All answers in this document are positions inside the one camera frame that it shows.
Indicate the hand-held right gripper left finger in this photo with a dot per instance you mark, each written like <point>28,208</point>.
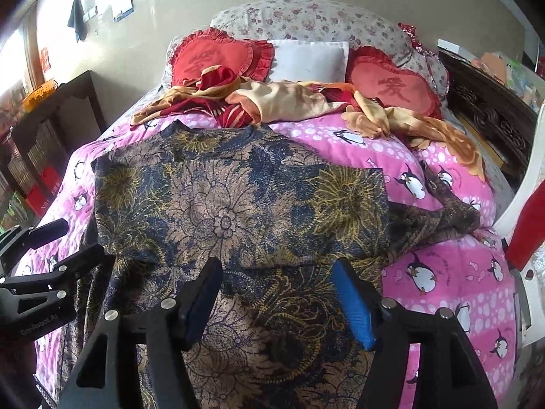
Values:
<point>199,309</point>

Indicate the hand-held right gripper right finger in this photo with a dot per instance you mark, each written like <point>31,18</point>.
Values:
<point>353,306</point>

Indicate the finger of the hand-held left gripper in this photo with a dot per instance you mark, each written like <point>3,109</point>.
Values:
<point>72,266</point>
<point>38,236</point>

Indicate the brown floral patterned shirt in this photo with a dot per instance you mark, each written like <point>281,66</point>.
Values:
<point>238,204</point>

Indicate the person's left forearm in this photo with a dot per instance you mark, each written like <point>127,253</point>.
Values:
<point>17,366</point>

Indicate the red box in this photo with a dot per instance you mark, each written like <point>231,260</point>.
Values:
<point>42,191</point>

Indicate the pink penguin print blanket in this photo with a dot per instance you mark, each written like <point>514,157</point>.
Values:
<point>447,289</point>

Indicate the brown floral patterned pants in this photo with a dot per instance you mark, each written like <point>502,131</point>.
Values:
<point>425,221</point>

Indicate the dark wooden bookshelf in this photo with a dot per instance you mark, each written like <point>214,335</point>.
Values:
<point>64,115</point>

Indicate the orange plastic basket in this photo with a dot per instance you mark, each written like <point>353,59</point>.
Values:
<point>39,93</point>

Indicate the red cloth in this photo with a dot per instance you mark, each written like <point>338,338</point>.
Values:
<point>528,230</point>

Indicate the white plastic chair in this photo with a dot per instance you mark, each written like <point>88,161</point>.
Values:
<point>526,179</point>

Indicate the dark hanging cloth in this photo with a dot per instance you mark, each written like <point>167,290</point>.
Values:
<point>77,17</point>

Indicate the red heart-shaped cushion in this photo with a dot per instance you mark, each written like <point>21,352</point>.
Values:
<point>213,57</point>
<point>391,85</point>

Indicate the dark carved wooden cabinet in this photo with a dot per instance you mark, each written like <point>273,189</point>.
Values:
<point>489,102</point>

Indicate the white pillow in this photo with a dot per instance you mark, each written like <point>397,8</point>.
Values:
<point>306,61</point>

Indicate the floral print pillow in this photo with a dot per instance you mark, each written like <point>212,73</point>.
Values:
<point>319,19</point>

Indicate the red wall sticker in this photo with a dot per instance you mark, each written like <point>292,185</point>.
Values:
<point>45,58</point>

